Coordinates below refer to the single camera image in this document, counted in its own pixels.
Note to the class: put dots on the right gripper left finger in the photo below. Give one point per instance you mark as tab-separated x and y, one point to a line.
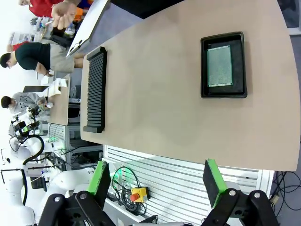
98	183

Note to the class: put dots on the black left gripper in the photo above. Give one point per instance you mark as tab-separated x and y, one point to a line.
22	127

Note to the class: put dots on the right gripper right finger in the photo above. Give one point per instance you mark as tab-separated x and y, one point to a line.
216	186

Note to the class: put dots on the grey clipboard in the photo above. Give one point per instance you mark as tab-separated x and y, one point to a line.
89	26

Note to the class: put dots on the green perforated PCB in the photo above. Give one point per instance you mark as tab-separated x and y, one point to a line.
219	66

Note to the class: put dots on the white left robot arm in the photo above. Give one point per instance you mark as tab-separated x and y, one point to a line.
65	181

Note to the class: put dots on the black slotted PCB rack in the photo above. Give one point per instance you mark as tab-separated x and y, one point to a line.
95	89

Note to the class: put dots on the person's right hand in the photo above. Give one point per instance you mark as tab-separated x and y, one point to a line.
63	14

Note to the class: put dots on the person in grey hoodie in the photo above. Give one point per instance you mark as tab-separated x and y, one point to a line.
26	100

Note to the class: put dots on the brown background table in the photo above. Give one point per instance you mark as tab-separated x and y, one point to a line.
60	106

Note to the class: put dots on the yellow emergency stop box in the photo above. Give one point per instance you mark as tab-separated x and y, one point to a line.
140	194

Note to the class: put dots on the white carton box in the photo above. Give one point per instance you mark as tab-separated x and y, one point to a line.
56	86

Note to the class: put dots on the person in dark green shirt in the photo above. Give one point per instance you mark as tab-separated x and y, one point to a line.
35	55

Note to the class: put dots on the person in red shirt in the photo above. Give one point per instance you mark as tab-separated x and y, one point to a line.
43	7

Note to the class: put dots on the black plastic tray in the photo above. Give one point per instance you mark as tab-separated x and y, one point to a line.
203	70

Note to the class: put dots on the black foam tray liner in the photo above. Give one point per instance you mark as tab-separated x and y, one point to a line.
237	68

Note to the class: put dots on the slotted aluminium table frame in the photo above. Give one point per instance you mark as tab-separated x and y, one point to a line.
178	174

